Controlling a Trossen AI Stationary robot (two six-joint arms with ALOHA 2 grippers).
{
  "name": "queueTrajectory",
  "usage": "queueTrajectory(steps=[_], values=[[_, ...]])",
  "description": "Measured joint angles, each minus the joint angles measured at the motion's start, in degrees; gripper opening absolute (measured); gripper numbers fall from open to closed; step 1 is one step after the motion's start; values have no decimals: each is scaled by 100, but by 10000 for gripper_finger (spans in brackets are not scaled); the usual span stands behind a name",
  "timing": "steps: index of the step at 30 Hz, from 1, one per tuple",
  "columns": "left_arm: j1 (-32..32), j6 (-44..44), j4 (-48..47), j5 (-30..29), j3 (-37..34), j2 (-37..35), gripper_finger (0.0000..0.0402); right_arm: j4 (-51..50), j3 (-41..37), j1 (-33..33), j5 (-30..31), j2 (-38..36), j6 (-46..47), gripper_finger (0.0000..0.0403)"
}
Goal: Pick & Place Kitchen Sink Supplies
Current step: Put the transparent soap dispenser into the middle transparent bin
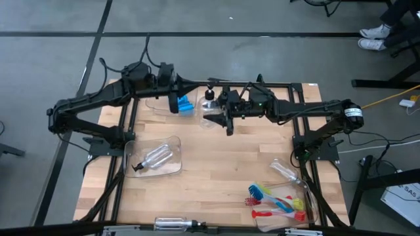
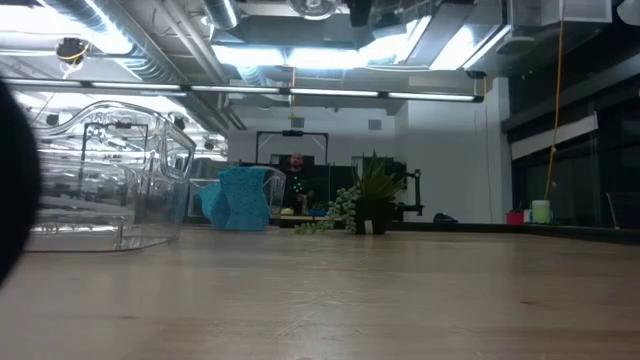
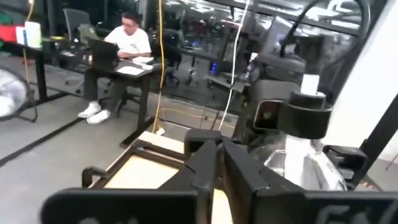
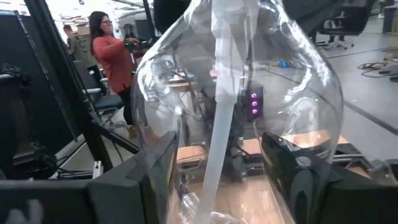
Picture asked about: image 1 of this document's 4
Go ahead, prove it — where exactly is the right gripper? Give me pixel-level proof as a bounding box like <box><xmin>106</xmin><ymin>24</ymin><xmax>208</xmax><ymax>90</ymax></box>
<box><xmin>203</xmin><ymin>87</ymin><xmax>251</xmax><ymax>137</ymax></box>

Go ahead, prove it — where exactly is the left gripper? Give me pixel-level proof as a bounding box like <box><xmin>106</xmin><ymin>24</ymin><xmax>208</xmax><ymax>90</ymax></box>
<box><xmin>156</xmin><ymin>62</ymin><xmax>201</xmax><ymax>115</ymax></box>

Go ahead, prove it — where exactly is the clear pump dispenser bottle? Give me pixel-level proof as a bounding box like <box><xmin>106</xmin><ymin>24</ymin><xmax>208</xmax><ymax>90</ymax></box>
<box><xmin>153</xmin><ymin>216</ymin><xmax>206</xmax><ymax>232</ymax></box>
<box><xmin>131</xmin><ymin>144</ymin><xmax>174</xmax><ymax>173</ymax></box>
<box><xmin>269</xmin><ymin>158</ymin><xmax>309</xmax><ymax>189</ymax></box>
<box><xmin>198</xmin><ymin>84</ymin><xmax>227</xmax><ymax>130</ymax></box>

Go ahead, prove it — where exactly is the clear plastic bin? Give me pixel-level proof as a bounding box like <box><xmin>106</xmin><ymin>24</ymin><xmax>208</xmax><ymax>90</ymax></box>
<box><xmin>247</xmin><ymin>179</ymin><xmax>318</xmax><ymax>233</ymax></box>
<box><xmin>145</xmin><ymin>83</ymin><xmax>200</xmax><ymax>117</ymax></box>
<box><xmin>123</xmin><ymin>135</ymin><xmax>183</xmax><ymax>179</ymax></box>

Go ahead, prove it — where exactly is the blue dish brush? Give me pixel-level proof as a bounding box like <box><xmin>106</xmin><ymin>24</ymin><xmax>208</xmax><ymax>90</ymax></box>
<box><xmin>248</xmin><ymin>184</ymin><xmax>295</xmax><ymax>214</ymax></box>

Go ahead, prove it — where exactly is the red dish brush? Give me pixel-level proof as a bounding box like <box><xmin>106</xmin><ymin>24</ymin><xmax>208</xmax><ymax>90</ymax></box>
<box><xmin>244</xmin><ymin>195</ymin><xmax>293</xmax><ymax>208</ymax></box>
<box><xmin>251</xmin><ymin>209</ymin><xmax>306</xmax><ymax>222</ymax></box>

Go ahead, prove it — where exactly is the green yellow dish brush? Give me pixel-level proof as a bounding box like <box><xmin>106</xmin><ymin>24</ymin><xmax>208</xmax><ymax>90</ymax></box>
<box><xmin>254</xmin><ymin>182</ymin><xmax>305</xmax><ymax>211</ymax></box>

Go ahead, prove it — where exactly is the black chair base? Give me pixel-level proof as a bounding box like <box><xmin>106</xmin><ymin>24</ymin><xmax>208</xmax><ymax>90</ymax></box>
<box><xmin>289</xmin><ymin>0</ymin><xmax>342</xmax><ymax>18</ymax></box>

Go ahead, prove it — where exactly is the black stand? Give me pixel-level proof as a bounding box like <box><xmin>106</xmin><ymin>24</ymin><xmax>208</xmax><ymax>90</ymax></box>
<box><xmin>348</xmin><ymin>155</ymin><xmax>420</xmax><ymax>226</ymax></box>

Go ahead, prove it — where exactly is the black desk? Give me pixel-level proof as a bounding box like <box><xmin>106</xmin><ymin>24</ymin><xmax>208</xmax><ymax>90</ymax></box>
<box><xmin>351</xmin><ymin>42</ymin><xmax>420</xmax><ymax>89</ymax></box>

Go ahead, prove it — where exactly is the person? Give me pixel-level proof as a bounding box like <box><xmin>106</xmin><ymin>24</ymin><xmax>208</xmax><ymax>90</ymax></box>
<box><xmin>357</xmin><ymin>0</ymin><xmax>420</xmax><ymax>52</ymax></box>

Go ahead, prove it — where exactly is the black stand foot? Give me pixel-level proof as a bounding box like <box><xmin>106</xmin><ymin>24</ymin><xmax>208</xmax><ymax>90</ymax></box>
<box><xmin>0</xmin><ymin>142</ymin><xmax>26</xmax><ymax>158</ymax></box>

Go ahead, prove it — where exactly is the black crossbar with silver rails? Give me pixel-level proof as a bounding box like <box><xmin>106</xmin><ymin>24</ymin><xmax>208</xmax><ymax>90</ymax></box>
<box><xmin>0</xmin><ymin>221</ymin><xmax>420</xmax><ymax>236</ymax></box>

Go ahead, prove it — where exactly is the white cardboard box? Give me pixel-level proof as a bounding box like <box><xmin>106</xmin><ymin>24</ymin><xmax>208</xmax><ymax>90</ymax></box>
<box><xmin>380</xmin><ymin>182</ymin><xmax>420</xmax><ymax>227</ymax></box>

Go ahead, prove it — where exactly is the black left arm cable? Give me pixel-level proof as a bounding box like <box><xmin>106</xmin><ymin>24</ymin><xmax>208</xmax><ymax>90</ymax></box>
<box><xmin>98</xmin><ymin>32</ymin><xmax>161</xmax><ymax>75</ymax></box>

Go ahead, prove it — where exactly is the yellow extension cable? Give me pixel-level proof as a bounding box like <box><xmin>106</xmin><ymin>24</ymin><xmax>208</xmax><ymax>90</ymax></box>
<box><xmin>360</xmin><ymin>84</ymin><xmax>420</xmax><ymax>109</ymax></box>

